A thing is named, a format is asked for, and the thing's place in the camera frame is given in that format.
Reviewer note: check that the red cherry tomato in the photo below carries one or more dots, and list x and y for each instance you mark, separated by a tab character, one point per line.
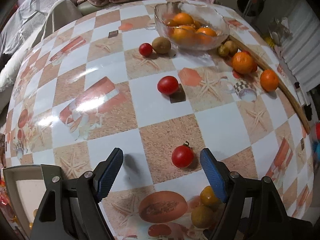
168	85
145	49
182	157
254	66

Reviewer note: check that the beige cushion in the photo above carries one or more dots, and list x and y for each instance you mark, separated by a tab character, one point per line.
62	15

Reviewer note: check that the yellow cherry tomato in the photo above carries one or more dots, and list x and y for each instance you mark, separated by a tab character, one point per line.
208	196

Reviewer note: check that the grey striped blanket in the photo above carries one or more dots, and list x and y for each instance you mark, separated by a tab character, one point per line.
30	7

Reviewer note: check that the round dark object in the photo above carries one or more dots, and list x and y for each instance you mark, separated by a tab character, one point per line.
250	3

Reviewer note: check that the curved wooden strip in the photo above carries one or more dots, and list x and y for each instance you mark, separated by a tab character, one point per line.
287	92

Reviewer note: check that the clear glass bowl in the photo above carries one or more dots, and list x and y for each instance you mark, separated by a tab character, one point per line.
215	15

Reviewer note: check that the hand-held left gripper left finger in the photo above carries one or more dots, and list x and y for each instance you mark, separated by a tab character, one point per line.
110	172

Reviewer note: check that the brown kiwi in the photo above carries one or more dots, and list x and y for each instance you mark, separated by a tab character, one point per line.
161	45

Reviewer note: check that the white ribbed panel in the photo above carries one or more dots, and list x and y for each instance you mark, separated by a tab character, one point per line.
300	60

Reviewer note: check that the white pillow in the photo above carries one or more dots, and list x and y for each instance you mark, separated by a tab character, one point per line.
10	72

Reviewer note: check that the grey box with white inside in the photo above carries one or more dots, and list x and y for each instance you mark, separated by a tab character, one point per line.
22	192

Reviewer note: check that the orange mandarin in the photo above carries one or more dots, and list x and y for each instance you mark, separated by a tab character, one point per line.
242	62
269	80
181	36
206	31
183	18

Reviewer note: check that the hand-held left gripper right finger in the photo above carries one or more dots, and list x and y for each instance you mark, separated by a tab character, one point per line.
212	172

